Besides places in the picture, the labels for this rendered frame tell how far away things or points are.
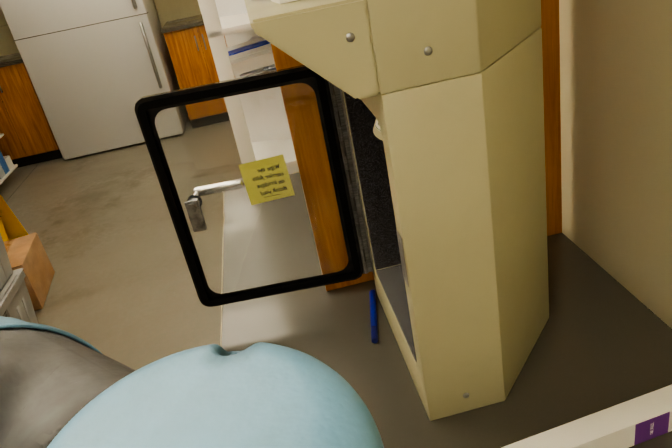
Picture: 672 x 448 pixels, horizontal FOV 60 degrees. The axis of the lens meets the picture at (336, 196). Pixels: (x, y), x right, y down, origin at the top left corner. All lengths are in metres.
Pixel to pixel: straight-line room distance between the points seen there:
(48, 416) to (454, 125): 0.54
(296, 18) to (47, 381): 0.45
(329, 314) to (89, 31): 4.79
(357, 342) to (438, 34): 0.57
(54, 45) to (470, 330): 5.22
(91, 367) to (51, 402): 0.02
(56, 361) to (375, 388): 0.75
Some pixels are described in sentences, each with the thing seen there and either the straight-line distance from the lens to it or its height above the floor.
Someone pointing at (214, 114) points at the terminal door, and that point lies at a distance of 0.94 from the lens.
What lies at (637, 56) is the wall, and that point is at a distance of 0.99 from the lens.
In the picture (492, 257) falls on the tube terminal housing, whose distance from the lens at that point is 0.74.
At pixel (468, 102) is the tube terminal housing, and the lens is 0.65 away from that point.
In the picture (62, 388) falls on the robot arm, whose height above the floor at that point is 1.48.
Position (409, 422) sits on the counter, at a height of 0.94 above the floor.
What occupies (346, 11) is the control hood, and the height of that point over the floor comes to 1.50.
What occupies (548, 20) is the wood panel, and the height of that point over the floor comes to 1.36.
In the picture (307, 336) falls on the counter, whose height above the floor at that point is 0.94.
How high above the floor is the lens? 1.58
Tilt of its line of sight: 25 degrees down
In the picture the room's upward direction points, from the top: 11 degrees counter-clockwise
